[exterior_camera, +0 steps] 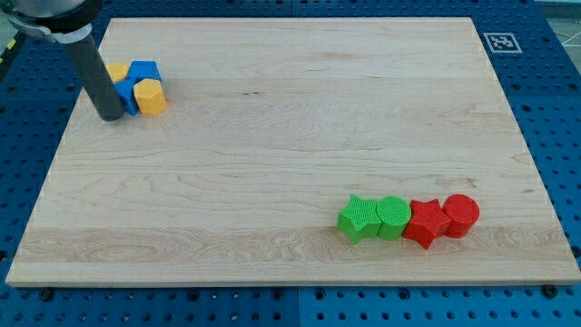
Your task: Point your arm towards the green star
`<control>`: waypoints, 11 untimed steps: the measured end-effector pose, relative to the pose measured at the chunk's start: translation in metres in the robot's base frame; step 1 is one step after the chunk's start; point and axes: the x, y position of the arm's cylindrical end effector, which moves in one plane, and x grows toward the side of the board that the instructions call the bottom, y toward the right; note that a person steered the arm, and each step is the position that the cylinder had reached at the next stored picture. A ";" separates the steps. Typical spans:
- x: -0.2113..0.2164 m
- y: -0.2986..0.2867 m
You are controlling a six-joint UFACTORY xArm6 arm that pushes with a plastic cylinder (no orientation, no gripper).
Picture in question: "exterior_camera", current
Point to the robot arm with grey rod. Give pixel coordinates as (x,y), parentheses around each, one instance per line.
(69,23)

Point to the green star block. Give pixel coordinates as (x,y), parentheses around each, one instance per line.
(359,219)

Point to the red star block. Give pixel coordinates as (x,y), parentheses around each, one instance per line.
(427,222)

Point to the light wooden board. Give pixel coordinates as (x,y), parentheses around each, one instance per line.
(272,124)

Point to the green cylinder block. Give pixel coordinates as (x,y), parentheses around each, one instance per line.
(394,213)

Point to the yellow hexagon block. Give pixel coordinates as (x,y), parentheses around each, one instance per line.
(150,97)

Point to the red cylinder block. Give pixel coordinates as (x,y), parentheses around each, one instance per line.
(463,212)

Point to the blue cube block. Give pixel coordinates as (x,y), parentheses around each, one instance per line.
(140,69)

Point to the blue angular block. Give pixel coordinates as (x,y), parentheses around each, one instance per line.
(125,91)

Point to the yellow round block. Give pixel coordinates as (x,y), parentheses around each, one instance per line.
(117,71)

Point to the white fiducial marker tag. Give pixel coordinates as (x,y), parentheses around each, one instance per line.
(502,43)

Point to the black bolt front left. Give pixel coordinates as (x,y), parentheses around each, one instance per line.
(46,294)

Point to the black bolt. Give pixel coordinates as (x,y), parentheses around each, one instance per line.
(550,291)
(46,294)

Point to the black bolt front right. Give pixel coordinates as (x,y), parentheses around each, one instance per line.
(550,291)

